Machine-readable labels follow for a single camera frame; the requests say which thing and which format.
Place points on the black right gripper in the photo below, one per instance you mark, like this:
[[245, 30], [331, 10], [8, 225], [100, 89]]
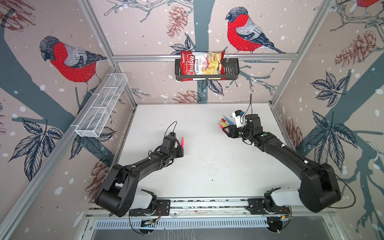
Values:
[[231, 129]]

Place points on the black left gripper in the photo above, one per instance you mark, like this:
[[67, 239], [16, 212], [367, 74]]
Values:
[[180, 151]]

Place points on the blue marker pen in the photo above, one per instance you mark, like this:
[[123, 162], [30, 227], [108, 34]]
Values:
[[228, 121]]

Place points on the white whiteboard marker pen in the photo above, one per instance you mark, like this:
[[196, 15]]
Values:
[[225, 122]]

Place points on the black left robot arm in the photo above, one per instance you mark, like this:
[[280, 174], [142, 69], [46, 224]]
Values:
[[118, 194]]

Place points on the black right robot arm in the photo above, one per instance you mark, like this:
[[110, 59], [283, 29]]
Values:
[[319, 188]]

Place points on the red cassava chips bag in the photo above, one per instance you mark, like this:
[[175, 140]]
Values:
[[201, 63]]

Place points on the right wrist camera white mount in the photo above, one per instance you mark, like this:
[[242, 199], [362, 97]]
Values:
[[239, 118]]

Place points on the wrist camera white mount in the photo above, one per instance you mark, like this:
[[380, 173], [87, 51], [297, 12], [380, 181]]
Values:
[[239, 118], [172, 135]]

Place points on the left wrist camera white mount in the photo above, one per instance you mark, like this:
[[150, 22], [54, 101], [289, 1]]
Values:
[[172, 135]]

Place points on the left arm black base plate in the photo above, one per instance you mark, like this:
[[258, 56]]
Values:
[[160, 208]]

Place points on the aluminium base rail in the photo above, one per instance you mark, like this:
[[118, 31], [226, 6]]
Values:
[[227, 207]]

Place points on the black wire wall basket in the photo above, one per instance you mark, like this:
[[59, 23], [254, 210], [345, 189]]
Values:
[[230, 66]]

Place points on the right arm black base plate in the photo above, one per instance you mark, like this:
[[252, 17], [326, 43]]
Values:
[[261, 206]]

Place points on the white wire mesh shelf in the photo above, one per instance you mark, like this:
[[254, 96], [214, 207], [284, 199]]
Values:
[[99, 112]]

